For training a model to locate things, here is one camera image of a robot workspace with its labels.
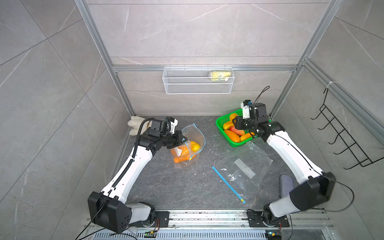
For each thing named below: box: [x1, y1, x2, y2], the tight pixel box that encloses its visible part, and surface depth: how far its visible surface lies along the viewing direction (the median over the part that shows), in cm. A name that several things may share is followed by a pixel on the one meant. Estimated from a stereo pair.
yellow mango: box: [224, 129, 241, 143], surface depth 102 cm
